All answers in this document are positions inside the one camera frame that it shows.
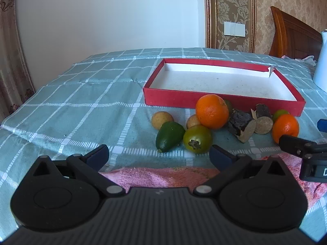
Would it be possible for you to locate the red cardboard box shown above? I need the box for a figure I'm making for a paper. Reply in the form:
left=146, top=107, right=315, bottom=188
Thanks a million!
left=143, top=58, right=306, bottom=117

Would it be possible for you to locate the brown longan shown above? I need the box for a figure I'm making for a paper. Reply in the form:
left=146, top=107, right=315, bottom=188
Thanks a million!
left=186, top=114, right=202, bottom=129
left=151, top=111, right=174, bottom=130

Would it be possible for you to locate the large orange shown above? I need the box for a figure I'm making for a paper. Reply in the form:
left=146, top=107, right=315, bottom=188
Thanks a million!
left=196, top=94, right=230, bottom=130

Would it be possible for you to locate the white kettle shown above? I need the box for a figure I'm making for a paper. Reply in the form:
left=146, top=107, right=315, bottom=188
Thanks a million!
left=313, top=29, right=327, bottom=92

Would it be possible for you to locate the pale pink bedding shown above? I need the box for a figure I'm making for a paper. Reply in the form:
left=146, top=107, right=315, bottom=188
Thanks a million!
left=281, top=55, right=317, bottom=67

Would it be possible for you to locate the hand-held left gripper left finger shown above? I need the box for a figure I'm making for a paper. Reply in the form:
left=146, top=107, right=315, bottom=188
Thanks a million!
left=32, top=144, right=126, bottom=198

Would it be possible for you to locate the white light switch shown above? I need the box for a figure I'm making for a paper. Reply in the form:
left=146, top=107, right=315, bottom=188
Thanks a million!
left=224, top=22, right=246, bottom=37

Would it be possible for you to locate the patterned curtain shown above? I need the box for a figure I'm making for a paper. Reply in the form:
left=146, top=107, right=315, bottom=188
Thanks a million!
left=0, top=0, right=36, bottom=124

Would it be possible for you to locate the small orange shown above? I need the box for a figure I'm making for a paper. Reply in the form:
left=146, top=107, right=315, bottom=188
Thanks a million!
left=272, top=114, right=299, bottom=144

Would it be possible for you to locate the green tomato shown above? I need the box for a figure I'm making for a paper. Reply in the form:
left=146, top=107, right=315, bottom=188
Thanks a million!
left=183, top=125, right=212, bottom=154
left=272, top=109, right=290, bottom=123

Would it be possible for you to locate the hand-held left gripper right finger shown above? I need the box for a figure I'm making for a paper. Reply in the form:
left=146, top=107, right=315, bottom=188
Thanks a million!
left=193, top=144, right=293, bottom=198

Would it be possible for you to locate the wooden headboard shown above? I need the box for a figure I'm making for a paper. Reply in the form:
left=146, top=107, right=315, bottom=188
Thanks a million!
left=269, top=6, right=323, bottom=59

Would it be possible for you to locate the pink towel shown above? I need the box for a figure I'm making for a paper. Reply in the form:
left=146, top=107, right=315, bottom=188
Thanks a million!
left=98, top=153, right=327, bottom=212

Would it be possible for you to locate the short sugar cane piece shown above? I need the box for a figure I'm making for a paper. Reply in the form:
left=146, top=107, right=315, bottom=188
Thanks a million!
left=255, top=104, right=274, bottom=135

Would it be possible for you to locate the gilded wall moulding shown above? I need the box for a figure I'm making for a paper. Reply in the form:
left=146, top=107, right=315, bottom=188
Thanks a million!
left=203, top=0, right=256, bottom=53

